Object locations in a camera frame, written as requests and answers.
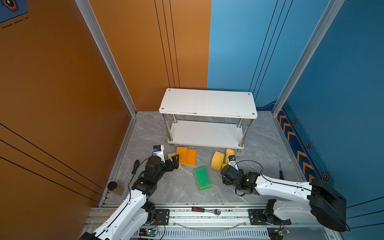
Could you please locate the green sponge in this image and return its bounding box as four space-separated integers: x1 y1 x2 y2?
199 186 212 192
194 167 212 189

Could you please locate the brown jar black lid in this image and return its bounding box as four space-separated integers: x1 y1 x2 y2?
107 181 125 196

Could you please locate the right green circuit board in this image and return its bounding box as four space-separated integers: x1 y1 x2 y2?
267 228 291 240

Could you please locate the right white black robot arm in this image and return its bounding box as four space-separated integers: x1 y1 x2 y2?
221 165 350 232

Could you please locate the orange sponge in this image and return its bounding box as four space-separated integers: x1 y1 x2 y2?
186 149 197 166
176 147 188 165

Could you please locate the green circuit board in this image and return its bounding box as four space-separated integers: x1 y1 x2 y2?
267 228 291 240
138 228 159 239

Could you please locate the white two-tier shelf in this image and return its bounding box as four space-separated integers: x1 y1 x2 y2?
159 88 258 151

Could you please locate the tan cellulose sponge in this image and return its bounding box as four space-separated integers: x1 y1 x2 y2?
211 151 225 171
225 149 235 163

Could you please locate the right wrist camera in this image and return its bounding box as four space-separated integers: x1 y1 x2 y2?
228 155 239 170

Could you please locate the green sponge bottom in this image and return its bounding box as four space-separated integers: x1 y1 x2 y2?
199 186 212 192

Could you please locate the black yellow screwdriver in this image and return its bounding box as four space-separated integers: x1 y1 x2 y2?
132 159 141 176

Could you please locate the green sponge top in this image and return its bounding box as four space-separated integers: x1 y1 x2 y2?
194 167 212 189

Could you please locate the red handled ratchet wrench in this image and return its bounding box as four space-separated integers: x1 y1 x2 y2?
192 207 221 216

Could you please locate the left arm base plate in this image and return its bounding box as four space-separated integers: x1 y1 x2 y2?
145 209 170 226

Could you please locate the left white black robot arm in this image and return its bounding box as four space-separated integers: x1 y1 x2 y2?
80 155 179 240

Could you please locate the black screwdriver right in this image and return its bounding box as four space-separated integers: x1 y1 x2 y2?
279 162 285 180

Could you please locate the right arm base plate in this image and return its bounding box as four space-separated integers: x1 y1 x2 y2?
248 209 292 226

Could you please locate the pale yellow sponge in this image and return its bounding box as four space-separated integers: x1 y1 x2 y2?
168 152 182 170

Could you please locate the left green circuit board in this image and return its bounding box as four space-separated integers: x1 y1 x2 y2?
138 228 159 239

